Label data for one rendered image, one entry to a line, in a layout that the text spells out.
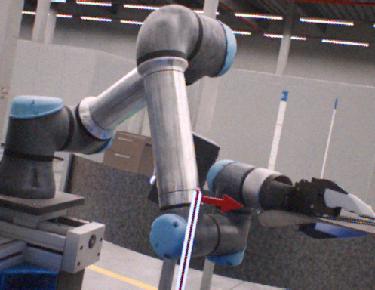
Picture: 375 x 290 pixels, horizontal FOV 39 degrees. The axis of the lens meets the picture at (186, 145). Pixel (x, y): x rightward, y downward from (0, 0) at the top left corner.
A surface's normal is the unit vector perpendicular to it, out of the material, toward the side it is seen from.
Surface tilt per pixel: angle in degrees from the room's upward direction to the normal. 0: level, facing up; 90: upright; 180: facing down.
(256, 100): 90
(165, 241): 90
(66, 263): 90
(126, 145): 90
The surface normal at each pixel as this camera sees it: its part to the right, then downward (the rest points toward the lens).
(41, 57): -0.45, -0.04
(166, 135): -0.29, -0.17
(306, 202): -0.76, -0.22
